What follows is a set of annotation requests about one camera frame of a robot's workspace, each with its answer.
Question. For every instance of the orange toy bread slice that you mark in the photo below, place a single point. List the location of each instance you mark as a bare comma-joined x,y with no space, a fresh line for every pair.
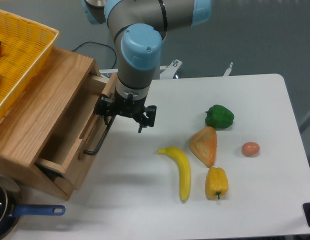
204,145

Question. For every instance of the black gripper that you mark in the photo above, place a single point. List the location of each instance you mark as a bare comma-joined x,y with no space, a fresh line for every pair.
126,107

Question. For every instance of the blue handled frying pan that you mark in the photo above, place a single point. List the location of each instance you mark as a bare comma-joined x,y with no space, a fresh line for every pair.
12,207

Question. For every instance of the yellow plastic basket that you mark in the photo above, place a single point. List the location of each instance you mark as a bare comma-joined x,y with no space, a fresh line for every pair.
26,45

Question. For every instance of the white table frame bracket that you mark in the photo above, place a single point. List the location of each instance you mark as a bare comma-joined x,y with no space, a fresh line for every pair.
228,70

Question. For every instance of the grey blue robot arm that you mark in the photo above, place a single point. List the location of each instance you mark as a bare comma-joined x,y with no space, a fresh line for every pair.
138,29

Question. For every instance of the yellow toy bell pepper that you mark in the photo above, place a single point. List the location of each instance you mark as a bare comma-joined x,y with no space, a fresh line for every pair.
216,184

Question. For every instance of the yellow toy banana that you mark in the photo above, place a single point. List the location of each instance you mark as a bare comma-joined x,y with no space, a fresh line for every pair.
184,169

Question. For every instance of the brown toy egg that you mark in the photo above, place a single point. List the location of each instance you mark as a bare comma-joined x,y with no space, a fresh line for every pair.
250,149

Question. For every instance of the wooden top drawer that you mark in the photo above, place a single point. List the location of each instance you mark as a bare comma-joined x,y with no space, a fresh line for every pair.
78,129

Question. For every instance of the black metal drawer handle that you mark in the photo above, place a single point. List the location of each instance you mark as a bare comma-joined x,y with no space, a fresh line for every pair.
100,142

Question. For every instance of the wooden drawer cabinet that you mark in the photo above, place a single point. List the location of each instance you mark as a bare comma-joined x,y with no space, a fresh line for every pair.
26,128

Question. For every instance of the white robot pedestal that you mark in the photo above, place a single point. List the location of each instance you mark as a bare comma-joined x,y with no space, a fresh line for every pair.
164,72

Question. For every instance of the green toy bell pepper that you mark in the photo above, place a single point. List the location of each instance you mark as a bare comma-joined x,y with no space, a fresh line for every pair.
219,117

